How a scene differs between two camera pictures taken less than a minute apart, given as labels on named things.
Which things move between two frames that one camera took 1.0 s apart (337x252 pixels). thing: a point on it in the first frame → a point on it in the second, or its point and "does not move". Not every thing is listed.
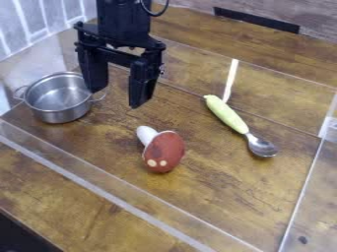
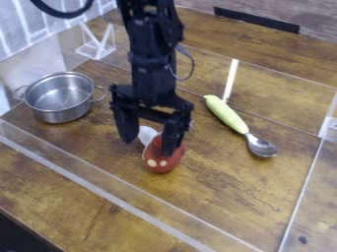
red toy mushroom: x=163 y=149 does not move
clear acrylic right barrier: x=310 y=228 does not move
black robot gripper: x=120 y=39 → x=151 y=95
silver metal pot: x=60 y=96 does not move
